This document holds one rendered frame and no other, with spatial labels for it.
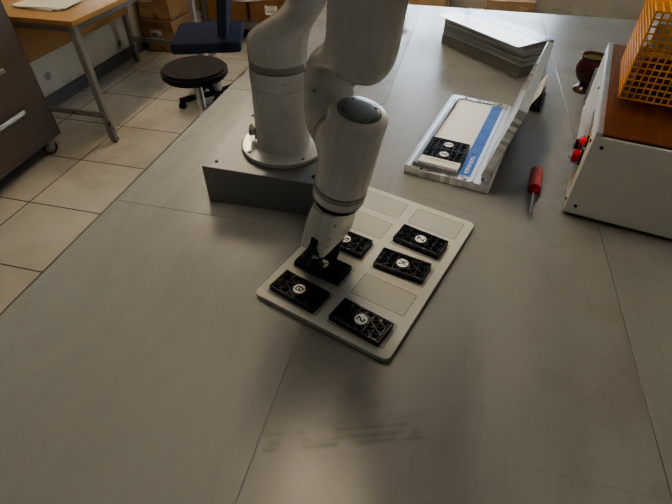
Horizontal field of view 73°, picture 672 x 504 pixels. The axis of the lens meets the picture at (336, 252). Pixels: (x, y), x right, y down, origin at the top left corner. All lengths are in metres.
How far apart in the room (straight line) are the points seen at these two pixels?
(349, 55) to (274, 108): 0.44
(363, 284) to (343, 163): 0.28
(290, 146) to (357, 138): 0.41
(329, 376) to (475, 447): 0.23
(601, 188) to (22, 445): 1.09
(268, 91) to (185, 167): 0.36
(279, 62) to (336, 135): 0.34
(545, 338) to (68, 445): 0.74
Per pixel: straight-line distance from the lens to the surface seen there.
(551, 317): 0.88
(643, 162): 1.05
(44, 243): 2.70
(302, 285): 0.82
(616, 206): 1.10
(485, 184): 1.12
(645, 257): 1.09
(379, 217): 0.98
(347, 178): 0.66
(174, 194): 1.13
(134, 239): 1.03
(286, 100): 0.96
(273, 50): 0.92
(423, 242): 0.92
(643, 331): 0.94
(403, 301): 0.82
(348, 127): 0.61
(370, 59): 0.55
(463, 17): 1.94
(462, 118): 1.38
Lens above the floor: 1.52
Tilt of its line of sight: 43 degrees down
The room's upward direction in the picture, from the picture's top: straight up
